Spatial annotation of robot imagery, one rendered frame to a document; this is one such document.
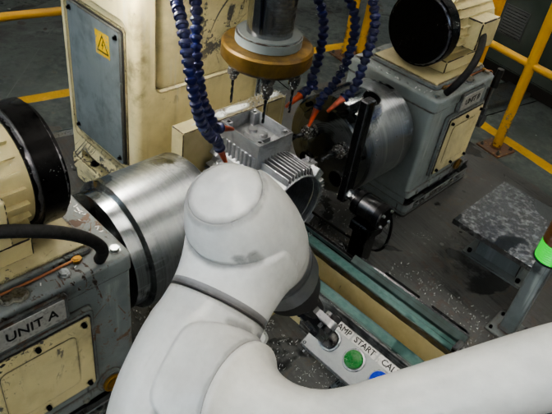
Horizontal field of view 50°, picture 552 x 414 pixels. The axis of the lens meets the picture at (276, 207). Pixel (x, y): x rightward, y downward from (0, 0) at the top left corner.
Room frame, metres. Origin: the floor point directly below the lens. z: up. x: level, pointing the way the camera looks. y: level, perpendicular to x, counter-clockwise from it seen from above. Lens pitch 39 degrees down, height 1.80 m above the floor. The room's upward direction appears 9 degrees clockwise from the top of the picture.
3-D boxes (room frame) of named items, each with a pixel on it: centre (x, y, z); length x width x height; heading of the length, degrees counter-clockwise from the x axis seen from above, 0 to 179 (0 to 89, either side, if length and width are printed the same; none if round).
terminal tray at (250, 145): (1.09, 0.07, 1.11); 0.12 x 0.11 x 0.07; 51
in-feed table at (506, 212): (1.21, -0.62, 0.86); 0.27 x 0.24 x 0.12; 141
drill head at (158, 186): (0.79, 0.26, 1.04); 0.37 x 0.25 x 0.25; 141
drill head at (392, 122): (1.32, -0.17, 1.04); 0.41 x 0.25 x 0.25; 141
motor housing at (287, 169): (1.06, 0.04, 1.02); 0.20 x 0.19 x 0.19; 51
